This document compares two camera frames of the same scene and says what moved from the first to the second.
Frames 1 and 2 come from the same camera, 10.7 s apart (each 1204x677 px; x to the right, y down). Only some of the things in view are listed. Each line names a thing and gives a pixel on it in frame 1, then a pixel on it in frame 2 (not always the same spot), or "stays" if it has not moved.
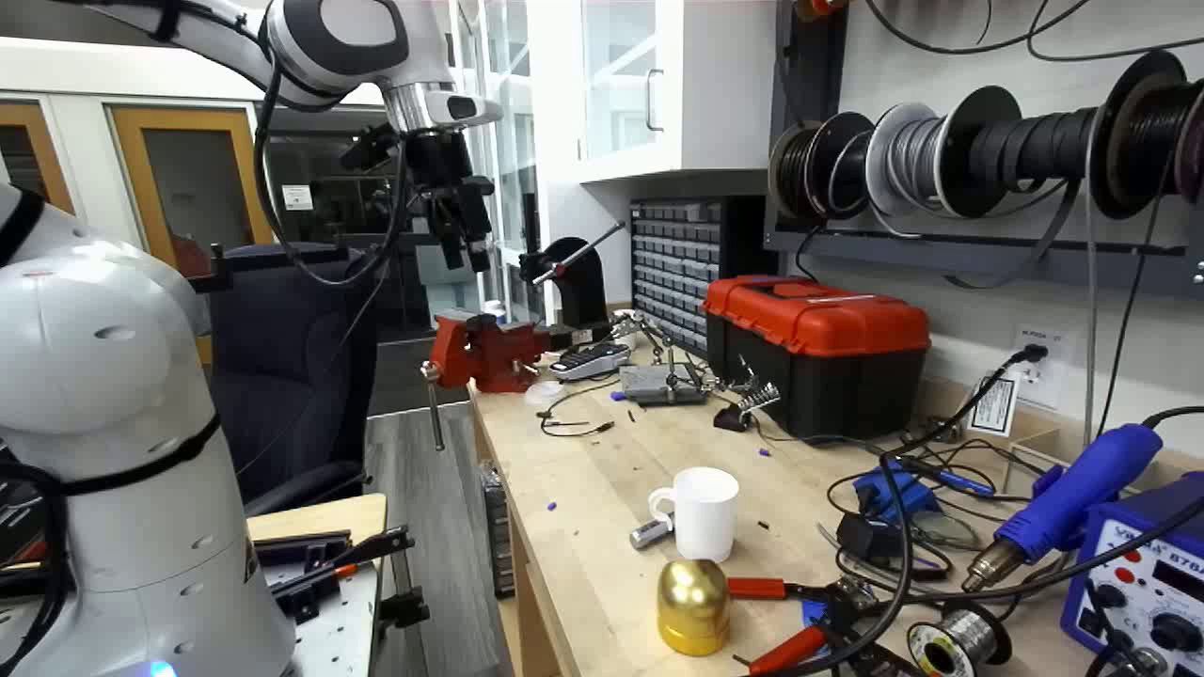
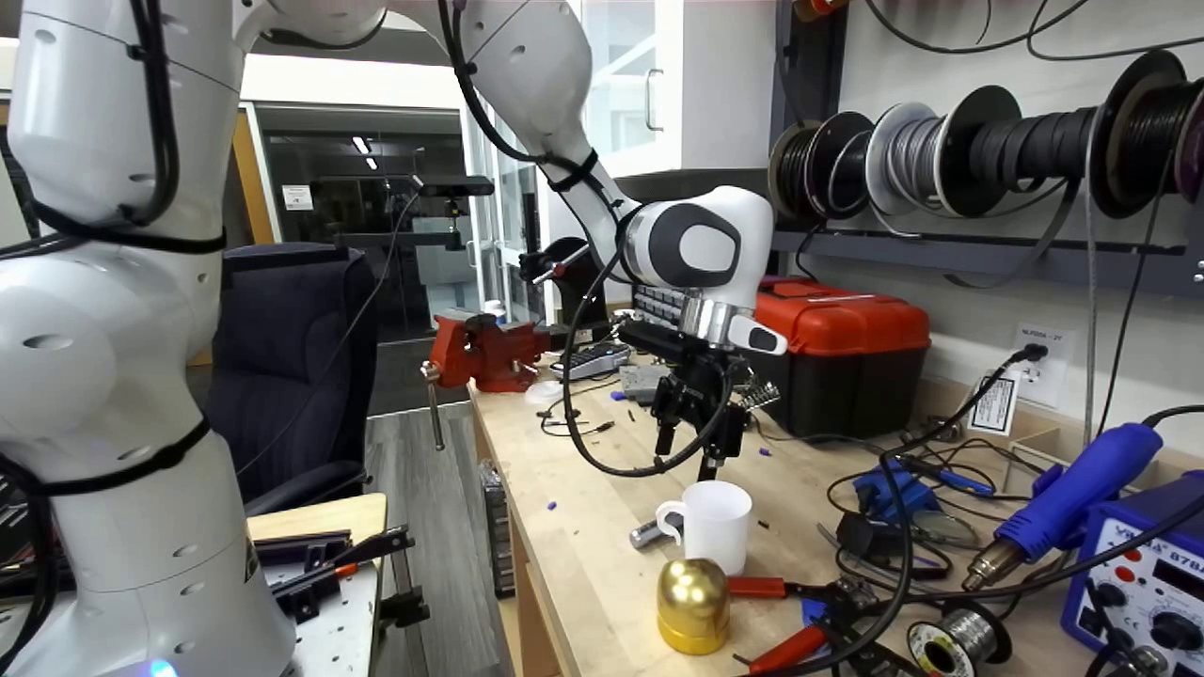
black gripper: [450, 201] to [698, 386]
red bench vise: [484, 351] stays
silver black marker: [652, 535] stays
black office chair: [294, 354] stays
